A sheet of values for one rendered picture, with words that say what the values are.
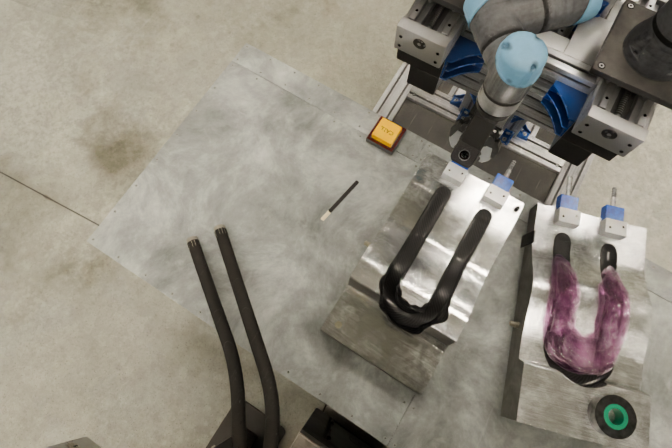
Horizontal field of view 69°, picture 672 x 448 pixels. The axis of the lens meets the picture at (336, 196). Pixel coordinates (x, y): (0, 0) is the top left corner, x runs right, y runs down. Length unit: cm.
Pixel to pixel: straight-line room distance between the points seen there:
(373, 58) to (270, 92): 110
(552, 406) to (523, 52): 71
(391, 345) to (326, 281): 22
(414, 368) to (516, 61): 68
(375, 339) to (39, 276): 161
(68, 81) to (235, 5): 88
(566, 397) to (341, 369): 48
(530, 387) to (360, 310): 39
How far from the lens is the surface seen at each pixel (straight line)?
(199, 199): 133
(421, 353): 116
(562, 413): 119
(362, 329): 115
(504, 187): 123
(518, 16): 91
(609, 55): 133
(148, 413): 215
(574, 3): 96
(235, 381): 114
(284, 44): 250
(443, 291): 112
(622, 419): 120
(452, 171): 120
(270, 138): 135
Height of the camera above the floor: 201
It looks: 71 degrees down
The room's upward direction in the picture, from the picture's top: 3 degrees counter-clockwise
